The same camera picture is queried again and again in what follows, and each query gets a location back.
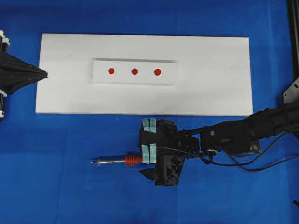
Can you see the left gripper white rollers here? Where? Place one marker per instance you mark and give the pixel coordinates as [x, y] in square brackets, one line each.
[11, 82]

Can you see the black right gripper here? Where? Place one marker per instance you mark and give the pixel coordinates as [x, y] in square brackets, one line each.
[161, 144]

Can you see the red handled soldering iron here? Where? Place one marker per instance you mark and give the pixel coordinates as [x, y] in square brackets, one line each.
[128, 160]

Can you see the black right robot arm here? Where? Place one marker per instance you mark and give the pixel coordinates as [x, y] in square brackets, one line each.
[241, 138]

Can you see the right red dot mark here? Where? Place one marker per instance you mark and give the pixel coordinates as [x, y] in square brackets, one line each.
[157, 72]

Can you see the middle red dot mark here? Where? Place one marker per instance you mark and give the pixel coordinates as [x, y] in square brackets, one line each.
[134, 71]

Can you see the large white foam board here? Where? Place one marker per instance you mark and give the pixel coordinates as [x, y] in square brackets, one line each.
[213, 75]

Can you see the small white raised plate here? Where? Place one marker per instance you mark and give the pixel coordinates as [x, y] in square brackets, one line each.
[145, 75]

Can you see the black aluminium frame rail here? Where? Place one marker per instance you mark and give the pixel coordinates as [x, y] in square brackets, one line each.
[293, 19]

